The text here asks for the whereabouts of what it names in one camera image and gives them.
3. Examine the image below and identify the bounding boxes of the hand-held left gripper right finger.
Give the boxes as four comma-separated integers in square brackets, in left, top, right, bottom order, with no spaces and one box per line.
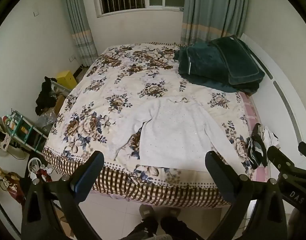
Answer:
[204,151,289,240]

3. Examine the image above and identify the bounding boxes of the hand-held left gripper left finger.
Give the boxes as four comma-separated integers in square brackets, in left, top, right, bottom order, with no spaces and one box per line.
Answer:
[21,151,105,240]

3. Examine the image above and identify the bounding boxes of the white knit sweater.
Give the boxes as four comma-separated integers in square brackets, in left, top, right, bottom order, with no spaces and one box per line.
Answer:
[113,96,246,174]

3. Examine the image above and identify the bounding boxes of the black and white clothes pile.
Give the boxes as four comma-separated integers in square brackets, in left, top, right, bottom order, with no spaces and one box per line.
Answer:
[247,123,279,170]

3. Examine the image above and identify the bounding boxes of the white shoes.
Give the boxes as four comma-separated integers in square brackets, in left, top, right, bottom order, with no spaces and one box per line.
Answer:
[27,157,54,183]

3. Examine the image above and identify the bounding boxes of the pink checked bed sheet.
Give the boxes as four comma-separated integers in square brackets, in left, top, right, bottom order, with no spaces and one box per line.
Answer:
[239,92,272,183]

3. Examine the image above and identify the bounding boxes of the grey slipper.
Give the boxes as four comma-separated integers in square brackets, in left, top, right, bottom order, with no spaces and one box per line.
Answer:
[139,204,156,222]

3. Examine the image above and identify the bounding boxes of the clear plastic bag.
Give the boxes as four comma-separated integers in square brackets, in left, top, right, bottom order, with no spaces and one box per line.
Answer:
[35,110,58,131]

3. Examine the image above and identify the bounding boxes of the person's black trouser legs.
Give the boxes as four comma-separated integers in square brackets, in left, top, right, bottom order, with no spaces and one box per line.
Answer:
[120,216,196,240]

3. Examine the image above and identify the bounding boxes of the red printed bag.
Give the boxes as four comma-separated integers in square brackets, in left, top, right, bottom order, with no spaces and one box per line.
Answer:
[0,171,26,206]

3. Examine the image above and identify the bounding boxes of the green shelf rack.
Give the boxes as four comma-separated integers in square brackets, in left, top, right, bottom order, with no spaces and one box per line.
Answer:
[3,110,48,153]

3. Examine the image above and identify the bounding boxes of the white headboard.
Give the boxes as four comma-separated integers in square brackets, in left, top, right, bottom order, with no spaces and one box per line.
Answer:
[239,32,306,157]

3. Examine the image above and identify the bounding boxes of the floral bed quilt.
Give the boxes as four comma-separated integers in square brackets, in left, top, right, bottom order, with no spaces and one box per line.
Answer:
[41,42,262,208]

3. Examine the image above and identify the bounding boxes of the black garment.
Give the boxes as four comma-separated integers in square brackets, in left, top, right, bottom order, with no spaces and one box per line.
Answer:
[35,76,59,117]

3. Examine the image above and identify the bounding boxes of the yellow box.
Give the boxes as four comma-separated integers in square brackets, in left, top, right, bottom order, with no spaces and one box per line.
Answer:
[56,70,78,90]

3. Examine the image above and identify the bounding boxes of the dark green pillow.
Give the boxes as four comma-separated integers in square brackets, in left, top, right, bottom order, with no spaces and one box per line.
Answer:
[209,35,266,86]

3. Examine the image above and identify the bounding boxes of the dark green blanket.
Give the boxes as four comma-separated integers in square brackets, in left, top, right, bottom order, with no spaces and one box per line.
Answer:
[174,42,260,95]

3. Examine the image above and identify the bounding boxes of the grey-green curtain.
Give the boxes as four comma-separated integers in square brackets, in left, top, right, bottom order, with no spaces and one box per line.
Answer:
[60,0,98,67]
[180,0,251,46]

